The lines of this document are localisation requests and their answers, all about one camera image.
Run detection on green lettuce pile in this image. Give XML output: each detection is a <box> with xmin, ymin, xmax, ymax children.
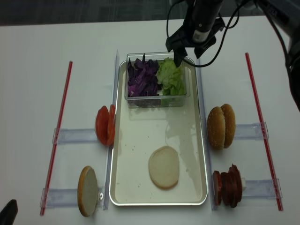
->
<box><xmin>156</xmin><ymin>58</ymin><xmax>185</xmax><ymax>96</ymax></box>

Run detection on clear rail under tomato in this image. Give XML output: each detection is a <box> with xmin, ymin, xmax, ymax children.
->
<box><xmin>52</xmin><ymin>128</ymin><xmax>98</xmax><ymax>144</ymax></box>

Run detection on dark bacon patty stack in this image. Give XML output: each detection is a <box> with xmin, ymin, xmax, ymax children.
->
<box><xmin>220</xmin><ymin>164</ymin><xmax>242</xmax><ymax>208</ymax></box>

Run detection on clear plastic salad box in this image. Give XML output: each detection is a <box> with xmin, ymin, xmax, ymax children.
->
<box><xmin>124</xmin><ymin>52</ymin><xmax>190</xmax><ymax>108</ymax></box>

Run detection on bottom bun slice on tray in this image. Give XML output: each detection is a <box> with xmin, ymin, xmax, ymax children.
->
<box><xmin>148</xmin><ymin>146</ymin><xmax>180</xmax><ymax>189</ymax></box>

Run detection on cream metal tray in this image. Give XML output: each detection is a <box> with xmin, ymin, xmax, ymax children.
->
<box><xmin>109</xmin><ymin>62</ymin><xmax>208</xmax><ymax>206</ymax></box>

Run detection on right red rod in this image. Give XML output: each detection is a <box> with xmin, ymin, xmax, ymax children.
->
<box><xmin>245</xmin><ymin>52</ymin><xmax>283</xmax><ymax>211</ymax></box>

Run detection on sesame bun top rear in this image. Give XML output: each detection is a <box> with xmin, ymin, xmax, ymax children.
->
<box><xmin>221</xmin><ymin>104</ymin><xmax>236</xmax><ymax>148</ymax></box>

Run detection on long clear rail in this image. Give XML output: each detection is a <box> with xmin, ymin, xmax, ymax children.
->
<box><xmin>103</xmin><ymin>49</ymin><xmax>120</xmax><ymax>210</ymax></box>
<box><xmin>196</xmin><ymin>68</ymin><xmax>218</xmax><ymax>211</ymax></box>

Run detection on sesame bun top front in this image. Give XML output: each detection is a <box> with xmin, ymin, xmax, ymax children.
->
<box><xmin>207</xmin><ymin>106</ymin><xmax>225</xmax><ymax>150</ymax></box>

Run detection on purple cabbage pieces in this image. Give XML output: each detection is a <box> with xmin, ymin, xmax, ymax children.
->
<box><xmin>127</xmin><ymin>54</ymin><xmax>159</xmax><ymax>97</ymax></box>

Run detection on sesame bun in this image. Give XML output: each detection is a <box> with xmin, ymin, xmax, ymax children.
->
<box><xmin>221</xmin><ymin>104</ymin><xmax>236</xmax><ymax>148</ymax></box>
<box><xmin>207</xmin><ymin>106</ymin><xmax>225</xmax><ymax>150</ymax></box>

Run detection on red rod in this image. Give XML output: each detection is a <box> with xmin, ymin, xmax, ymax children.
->
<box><xmin>40</xmin><ymin>61</ymin><xmax>73</xmax><ymax>216</ymax></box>
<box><xmin>245</xmin><ymin>52</ymin><xmax>283</xmax><ymax>211</ymax></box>

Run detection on outer tomato slice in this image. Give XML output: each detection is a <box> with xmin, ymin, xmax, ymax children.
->
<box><xmin>95</xmin><ymin>105</ymin><xmax>109</xmax><ymax>145</ymax></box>

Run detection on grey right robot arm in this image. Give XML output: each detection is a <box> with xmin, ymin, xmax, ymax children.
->
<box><xmin>165</xmin><ymin>0</ymin><xmax>300</xmax><ymax>107</ymax></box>

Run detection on clear rail under bun slice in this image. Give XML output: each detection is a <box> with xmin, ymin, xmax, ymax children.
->
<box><xmin>39</xmin><ymin>186</ymin><xmax>105</xmax><ymax>209</ymax></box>

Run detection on left long clear rail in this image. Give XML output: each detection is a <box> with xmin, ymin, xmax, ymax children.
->
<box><xmin>103</xmin><ymin>49</ymin><xmax>120</xmax><ymax>210</ymax></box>

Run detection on clear rail under sesame buns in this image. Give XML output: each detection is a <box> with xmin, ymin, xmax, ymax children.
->
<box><xmin>234</xmin><ymin>122</ymin><xmax>269</xmax><ymax>140</ymax></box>

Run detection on right long clear rail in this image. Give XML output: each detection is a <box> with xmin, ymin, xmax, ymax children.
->
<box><xmin>196</xmin><ymin>68</ymin><xmax>218</xmax><ymax>211</ymax></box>

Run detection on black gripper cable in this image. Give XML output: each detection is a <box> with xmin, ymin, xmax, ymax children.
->
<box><xmin>165</xmin><ymin>0</ymin><xmax>257</xmax><ymax>68</ymax></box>

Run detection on upright bun slice left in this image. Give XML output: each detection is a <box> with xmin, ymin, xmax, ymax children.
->
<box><xmin>77</xmin><ymin>166</ymin><xmax>98</xmax><ymax>217</ymax></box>

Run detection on left red rod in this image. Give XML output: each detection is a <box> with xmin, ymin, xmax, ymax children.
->
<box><xmin>40</xmin><ymin>61</ymin><xmax>73</xmax><ymax>216</ymax></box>

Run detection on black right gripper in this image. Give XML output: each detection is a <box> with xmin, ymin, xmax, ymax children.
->
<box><xmin>166</xmin><ymin>0</ymin><xmax>225</xmax><ymax>68</ymax></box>

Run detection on clear rail under meat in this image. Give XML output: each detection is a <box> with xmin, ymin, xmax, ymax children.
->
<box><xmin>238</xmin><ymin>179</ymin><xmax>283</xmax><ymax>206</ymax></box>

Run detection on tomato slice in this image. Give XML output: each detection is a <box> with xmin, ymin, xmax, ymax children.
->
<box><xmin>106</xmin><ymin>105</ymin><xmax>115</xmax><ymax>146</ymax></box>
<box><xmin>95</xmin><ymin>105</ymin><xmax>109</xmax><ymax>145</ymax></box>

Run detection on inner tomato slice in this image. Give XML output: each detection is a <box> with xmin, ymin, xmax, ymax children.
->
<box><xmin>106</xmin><ymin>105</ymin><xmax>115</xmax><ymax>146</ymax></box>

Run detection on white pusher block right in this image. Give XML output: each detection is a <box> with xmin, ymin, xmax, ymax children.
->
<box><xmin>241</xmin><ymin>178</ymin><xmax>247</xmax><ymax>192</ymax></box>

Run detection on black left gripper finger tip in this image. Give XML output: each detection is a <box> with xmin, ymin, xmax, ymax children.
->
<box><xmin>0</xmin><ymin>199</ymin><xmax>18</xmax><ymax>225</ymax></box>

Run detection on red meat slice front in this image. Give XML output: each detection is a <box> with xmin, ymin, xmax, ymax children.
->
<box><xmin>212</xmin><ymin>171</ymin><xmax>222</xmax><ymax>206</ymax></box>

